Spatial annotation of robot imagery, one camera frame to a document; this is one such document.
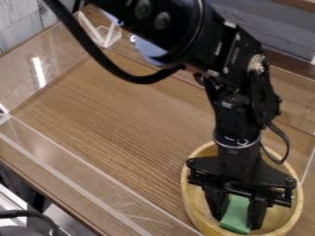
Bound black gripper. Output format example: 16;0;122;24
186;145;296;230

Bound green rectangular block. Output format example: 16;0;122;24
220;195;251;235

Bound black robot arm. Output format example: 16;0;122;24
90;0;296;230

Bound brown wooden bowl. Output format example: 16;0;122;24
182;142;304;236

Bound black cable lower left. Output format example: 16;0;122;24
0;210;59;236

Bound clear acrylic corner bracket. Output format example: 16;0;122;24
76;11;122;48

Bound clear acrylic enclosure walls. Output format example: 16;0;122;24
0;10;315;236

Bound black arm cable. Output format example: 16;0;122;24
42;0;188;86

